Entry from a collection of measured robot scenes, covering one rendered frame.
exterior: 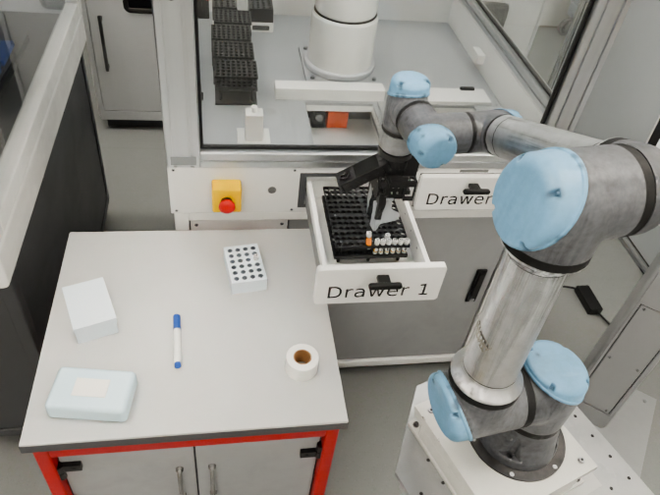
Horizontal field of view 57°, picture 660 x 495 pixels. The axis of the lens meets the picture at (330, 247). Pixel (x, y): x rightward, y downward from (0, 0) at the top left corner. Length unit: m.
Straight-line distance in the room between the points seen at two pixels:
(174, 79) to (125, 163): 1.79
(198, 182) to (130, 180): 1.52
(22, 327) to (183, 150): 0.61
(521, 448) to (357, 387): 1.14
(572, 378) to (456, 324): 1.10
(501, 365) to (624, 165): 0.34
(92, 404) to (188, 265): 0.43
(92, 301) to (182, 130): 0.43
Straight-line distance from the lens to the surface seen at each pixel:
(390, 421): 2.18
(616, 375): 2.20
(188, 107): 1.42
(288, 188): 1.56
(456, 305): 2.06
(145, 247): 1.57
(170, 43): 1.35
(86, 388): 1.28
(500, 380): 0.95
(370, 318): 2.01
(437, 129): 1.06
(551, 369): 1.07
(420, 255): 1.43
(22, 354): 1.80
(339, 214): 1.46
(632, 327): 2.05
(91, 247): 1.60
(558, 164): 0.73
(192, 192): 1.55
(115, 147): 3.26
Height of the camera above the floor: 1.84
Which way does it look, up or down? 43 degrees down
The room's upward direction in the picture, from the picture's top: 9 degrees clockwise
